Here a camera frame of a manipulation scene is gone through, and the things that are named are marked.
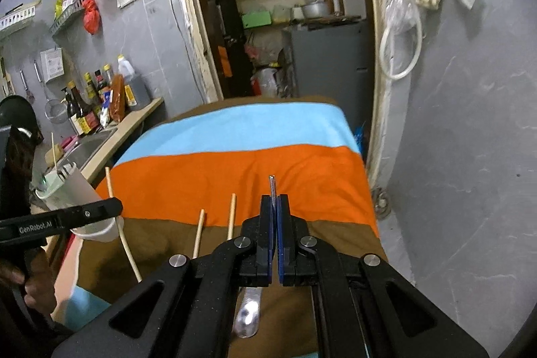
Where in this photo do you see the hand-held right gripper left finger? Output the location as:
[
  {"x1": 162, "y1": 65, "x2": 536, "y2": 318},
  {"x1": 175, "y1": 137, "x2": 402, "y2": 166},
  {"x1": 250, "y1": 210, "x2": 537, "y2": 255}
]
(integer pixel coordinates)
[{"x1": 50, "y1": 194, "x2": 278, "y2": 358}]

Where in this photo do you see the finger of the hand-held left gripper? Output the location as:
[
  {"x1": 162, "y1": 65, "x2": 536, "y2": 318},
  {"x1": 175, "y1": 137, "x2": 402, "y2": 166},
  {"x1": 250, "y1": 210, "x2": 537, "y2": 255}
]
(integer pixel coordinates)
[{"x1": 54, "y1": 198, "x2": 125, "y2": 233}]

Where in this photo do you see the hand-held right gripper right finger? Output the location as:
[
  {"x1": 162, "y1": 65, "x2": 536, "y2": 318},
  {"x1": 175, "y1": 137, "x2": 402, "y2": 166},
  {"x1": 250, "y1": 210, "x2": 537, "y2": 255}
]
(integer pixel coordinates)
[{"x1": 277, "y1": 194, "x2": 490, "y2": 358}]

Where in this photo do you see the white utensil caddy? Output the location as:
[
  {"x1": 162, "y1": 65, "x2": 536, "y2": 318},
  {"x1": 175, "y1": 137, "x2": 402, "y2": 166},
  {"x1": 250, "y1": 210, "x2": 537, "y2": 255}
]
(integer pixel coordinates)
[{"x1": 35, "y1": 162, "x2": 126, "y2": 244}]

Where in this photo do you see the metal spoon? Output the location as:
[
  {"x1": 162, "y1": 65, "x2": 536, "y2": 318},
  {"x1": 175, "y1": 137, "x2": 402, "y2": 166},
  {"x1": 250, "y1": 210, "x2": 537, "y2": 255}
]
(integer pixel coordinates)
[{"x1": 234, "y1": 174, "x2": 279, "y2": 339}]

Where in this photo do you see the person's left hand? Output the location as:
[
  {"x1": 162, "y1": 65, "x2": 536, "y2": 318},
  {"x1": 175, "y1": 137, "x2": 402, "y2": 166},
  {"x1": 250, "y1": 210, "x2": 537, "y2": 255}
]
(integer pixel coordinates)
[{"x1": 0, "y1": 252, "x2": 58, "y2": 315}]

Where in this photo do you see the steel sink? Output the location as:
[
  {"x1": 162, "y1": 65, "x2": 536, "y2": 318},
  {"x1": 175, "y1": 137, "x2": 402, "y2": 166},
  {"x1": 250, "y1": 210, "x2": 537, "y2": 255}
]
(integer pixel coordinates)
[{"x1": 62, "y1": 126, "x2": 119, "y2": 171}]

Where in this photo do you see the yellow sponge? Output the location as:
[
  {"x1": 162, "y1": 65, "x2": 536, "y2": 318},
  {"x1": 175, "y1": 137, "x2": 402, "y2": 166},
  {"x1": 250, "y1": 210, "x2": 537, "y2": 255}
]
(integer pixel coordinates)
[{"x1": 45, "y1": 145, "x2": 64, "y2": 166}]

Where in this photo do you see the striped blanket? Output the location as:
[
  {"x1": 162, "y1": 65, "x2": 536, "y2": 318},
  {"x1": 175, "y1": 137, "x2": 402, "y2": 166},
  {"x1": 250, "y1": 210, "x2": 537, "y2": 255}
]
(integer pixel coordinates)
[{"x1": 50, "y1": 95, "x2": 381, "y2": 358}]

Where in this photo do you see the pump dispenser bottle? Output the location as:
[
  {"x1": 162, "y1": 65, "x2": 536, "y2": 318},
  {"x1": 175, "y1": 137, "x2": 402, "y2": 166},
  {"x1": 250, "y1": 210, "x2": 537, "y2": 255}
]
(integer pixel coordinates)
[{"x1": 60, "y1": 87, "x2": 83, "y2": 133}]

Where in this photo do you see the blue white packet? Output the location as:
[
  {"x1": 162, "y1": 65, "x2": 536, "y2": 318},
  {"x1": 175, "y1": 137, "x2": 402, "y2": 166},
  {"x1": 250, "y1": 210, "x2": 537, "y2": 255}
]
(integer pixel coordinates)
[{"x1": 98, "y1": 91, "x2": 112, "y2": 124}]

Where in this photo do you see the metal mesh strainer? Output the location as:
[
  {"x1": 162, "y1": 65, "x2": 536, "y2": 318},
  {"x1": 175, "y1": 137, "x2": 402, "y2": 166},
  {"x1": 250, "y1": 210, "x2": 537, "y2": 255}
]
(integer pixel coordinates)
[{"x1": 33, "y1": 62, "x2": 68, "y2": 124}]

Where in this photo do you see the orange red packet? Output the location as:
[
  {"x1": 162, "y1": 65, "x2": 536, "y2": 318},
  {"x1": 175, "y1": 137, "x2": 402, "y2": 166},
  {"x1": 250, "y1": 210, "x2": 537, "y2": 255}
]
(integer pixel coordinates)
[{"x1": 108, "y1": 73, "x2": 127, "y2": 123}]

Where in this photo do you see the black wok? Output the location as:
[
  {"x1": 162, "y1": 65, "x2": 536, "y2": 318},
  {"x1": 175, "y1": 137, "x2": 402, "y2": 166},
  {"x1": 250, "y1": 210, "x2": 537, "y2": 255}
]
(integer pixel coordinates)
[{"x1": 0, "y1": 95, "x2": 41, "y2": 145}]

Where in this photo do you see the cooking oil jug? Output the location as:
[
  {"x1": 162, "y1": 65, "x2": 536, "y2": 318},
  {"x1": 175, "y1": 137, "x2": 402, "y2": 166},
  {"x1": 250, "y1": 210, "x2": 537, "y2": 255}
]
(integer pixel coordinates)
[{"x1": 117, "y1": 55, "x2": 151, "y2": 111}]

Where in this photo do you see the white plastic bag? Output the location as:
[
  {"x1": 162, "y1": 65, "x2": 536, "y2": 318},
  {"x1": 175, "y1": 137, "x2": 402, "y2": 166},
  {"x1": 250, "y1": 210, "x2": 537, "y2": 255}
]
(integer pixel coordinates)
[{"x1": 249, "y1": 66, "x2": 280, "y2": 97}]

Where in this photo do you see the red plastic bag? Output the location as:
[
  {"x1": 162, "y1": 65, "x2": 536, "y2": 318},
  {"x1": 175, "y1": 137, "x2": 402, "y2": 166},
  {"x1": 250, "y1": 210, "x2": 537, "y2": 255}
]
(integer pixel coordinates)
[{"x1": 82, "y1": 0, "x2": 102, "y2": 35}]

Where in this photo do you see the green box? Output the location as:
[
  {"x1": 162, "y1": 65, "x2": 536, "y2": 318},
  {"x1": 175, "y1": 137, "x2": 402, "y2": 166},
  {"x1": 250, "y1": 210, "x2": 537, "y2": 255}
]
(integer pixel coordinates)
[{"x1": 242, "y1": 11, "x2": 273, "y2": 30}]

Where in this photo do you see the wooden cutting board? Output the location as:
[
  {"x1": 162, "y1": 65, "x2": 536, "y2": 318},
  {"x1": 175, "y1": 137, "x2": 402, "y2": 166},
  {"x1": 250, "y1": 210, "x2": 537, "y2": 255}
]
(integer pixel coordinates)
[{"x1": 289, "y1": 14, "x2": 362, "y2": 25}]

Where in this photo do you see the metal pot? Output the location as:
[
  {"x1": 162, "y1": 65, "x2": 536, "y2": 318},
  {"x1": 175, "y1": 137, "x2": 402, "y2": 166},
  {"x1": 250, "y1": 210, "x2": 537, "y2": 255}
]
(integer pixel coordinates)
[{"x1": 301, "y1": 0, "x2": 330, "y2": 19}]

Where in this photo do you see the clear plastic bag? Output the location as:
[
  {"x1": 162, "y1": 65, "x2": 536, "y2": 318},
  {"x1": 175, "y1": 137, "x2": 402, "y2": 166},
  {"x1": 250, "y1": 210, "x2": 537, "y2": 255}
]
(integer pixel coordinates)
[{"x1": 385, "y1": 0, "x2": 416, "y2": 34}]

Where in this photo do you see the small white wall basket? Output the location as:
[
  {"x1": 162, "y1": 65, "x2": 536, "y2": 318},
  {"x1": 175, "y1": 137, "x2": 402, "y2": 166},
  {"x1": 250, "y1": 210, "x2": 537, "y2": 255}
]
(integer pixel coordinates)
[{"x1": 39, "y1": 47, "x2": 64, "y2": 84}]

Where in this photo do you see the grey wall shelf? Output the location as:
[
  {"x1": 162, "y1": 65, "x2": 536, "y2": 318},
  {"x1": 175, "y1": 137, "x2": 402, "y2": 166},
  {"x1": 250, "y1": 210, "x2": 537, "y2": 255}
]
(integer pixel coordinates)
[{"x1": 49, "y1": 0, "x2": 87, "y2": 36}]

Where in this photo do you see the white power cable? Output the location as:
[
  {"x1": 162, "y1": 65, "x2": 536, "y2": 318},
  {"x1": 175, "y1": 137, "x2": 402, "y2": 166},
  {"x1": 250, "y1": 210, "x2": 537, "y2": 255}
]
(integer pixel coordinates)
[{"x1": 165, "y1": 0, "x2": 203, "y2": 91}]

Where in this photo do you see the wooden door frame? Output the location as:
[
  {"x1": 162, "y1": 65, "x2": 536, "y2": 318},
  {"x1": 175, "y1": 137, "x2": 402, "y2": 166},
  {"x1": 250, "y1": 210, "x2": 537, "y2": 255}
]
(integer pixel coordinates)
[{"x1": 168, "y1": 0, "x2": 404, "y2": 217}]

